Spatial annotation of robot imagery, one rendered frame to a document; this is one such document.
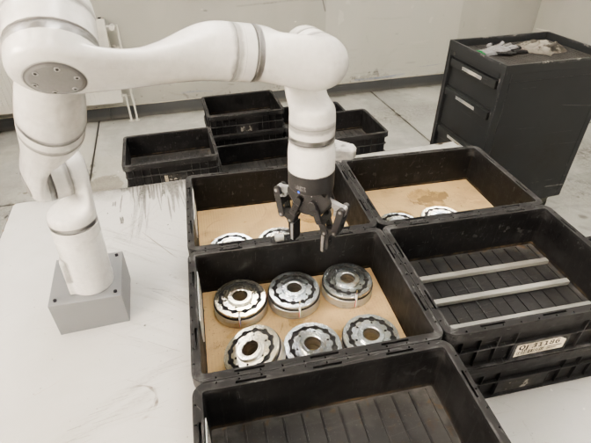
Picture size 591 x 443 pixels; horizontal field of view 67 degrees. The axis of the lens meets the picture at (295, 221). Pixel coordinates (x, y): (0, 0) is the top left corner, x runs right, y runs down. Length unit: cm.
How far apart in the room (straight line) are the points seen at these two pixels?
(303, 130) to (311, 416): 45
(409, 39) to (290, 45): 386
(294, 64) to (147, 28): 326
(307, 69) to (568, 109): 209
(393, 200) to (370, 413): 62
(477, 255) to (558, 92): 150
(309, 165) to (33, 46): 37
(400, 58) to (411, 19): 33
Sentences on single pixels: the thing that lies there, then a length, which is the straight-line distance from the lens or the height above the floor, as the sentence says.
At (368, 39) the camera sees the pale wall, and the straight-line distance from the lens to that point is 424.
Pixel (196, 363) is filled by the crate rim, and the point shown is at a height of 93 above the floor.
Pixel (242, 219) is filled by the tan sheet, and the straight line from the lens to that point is 114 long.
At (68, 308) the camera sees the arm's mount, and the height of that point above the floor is 78.
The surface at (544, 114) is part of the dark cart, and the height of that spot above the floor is 64.
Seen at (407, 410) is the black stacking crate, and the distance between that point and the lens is 80.
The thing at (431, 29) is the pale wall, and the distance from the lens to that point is 452.
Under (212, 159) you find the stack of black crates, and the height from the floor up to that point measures 58.
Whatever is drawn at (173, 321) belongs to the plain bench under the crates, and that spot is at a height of 70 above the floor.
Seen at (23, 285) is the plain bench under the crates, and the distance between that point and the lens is 133.
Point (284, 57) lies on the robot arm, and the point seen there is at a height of 133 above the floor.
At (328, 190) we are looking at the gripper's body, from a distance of 71.
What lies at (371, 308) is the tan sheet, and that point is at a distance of 92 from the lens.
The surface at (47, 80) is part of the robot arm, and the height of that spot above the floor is 134.
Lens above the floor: 150
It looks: 36 degrees down
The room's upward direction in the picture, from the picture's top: straight up
